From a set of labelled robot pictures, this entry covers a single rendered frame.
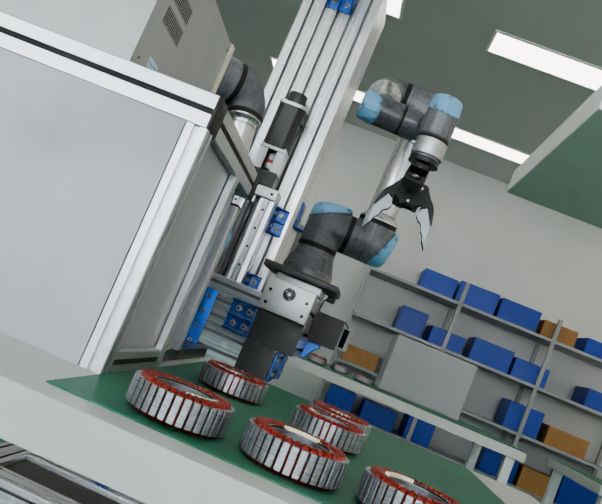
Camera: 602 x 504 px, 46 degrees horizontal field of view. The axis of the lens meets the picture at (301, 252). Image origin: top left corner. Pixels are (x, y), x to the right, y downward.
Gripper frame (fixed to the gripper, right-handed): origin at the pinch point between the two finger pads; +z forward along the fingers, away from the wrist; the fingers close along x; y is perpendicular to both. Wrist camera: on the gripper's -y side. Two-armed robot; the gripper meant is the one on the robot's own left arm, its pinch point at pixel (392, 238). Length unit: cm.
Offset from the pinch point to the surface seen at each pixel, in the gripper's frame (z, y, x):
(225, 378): 38, -47, 15
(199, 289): 27, -32, 28
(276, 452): 38, -87, 2
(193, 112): 7, -74, 28
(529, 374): -21, 591, -173
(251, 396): 39, -45, 11
